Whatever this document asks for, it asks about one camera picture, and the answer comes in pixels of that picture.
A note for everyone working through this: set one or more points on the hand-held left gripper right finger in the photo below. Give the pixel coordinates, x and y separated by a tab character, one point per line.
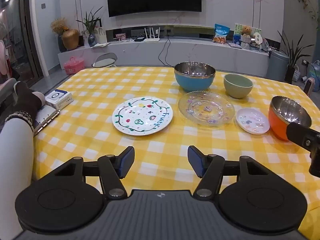
196	160

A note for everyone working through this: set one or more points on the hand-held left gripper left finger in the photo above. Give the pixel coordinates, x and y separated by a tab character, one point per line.
126	160

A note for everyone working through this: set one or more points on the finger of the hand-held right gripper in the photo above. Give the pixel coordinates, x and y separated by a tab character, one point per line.
298	135

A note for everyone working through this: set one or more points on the orange steel bowl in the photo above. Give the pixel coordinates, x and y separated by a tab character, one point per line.
277	125

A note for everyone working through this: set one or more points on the white fruit painted plate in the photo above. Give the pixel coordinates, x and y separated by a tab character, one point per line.
142	116

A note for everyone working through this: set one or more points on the small white printed plate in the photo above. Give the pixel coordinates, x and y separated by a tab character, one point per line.
252	121

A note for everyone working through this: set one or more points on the clear glass plate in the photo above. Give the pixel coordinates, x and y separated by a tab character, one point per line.
206	110

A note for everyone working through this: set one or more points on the green ceramic bowl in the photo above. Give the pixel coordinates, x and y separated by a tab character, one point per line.
237	90

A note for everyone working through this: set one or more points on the blue steel bowl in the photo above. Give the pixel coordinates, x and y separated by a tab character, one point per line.
192	82

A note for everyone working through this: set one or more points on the yellow checkered tablecloth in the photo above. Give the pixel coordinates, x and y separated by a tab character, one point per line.
100	140

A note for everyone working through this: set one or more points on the small pink heater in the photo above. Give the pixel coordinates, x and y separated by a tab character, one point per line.
310	86

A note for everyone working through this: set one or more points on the white woven basket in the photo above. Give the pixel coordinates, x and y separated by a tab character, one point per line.
297	75

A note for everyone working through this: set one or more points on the potted long leaf plant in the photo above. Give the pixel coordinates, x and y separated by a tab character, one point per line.
290	73

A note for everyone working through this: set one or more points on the blue water bottle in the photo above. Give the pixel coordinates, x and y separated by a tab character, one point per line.
315	75

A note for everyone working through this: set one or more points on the grey trash bin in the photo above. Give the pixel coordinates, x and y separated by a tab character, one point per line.
277	65

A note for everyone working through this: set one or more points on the white box with blue label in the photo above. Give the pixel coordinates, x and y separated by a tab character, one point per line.
58	98

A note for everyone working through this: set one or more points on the grey chair with white cushion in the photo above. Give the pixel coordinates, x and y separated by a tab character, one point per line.
105	62

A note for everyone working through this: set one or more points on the white hand fan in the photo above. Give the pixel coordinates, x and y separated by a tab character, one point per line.
257	38

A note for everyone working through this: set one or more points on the pink storage box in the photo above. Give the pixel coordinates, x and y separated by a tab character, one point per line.
73	67

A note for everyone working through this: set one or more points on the person's left leg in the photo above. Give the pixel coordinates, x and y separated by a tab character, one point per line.
15	160

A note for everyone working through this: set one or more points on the teddy bear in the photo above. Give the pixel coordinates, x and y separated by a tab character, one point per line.
247	31

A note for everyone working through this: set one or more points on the papers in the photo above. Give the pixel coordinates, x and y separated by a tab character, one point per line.
101	45

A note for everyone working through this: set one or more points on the small black box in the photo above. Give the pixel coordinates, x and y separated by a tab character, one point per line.
139	39

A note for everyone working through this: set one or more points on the green printed box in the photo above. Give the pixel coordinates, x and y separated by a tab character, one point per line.
237	28

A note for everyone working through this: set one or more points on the white router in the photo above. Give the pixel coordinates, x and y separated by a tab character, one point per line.
152	39

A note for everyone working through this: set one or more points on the green plant in glass vase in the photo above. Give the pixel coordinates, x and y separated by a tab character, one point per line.
91	38

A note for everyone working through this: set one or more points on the white printed canister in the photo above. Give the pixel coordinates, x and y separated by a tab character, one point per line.
101	36

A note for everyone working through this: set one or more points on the blue snack bag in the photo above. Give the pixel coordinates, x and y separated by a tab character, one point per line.
221	32

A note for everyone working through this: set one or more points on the dark vase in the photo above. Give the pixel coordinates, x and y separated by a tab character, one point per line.
61	45

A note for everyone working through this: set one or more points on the gold vase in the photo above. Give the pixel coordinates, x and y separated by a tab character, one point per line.
70	40

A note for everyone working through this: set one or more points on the dried yellow flower bunch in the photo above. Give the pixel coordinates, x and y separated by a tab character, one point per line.
58	26

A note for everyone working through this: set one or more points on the wall socket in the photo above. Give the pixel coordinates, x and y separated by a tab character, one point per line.
305	62

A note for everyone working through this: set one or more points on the pink photo frame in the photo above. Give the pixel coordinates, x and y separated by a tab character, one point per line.
120	37

